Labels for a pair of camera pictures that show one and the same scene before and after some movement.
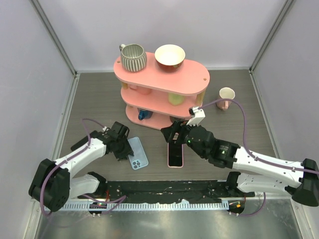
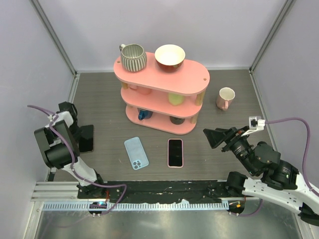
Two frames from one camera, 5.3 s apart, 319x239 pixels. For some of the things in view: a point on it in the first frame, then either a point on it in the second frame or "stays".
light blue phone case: [139, 160] stays
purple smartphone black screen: [175, 154] stays
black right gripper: [169, 132] -> [215, 137]
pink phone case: [182, 158] stays
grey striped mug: [133, 58] stays
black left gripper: [127, 151] -> [79, 135]
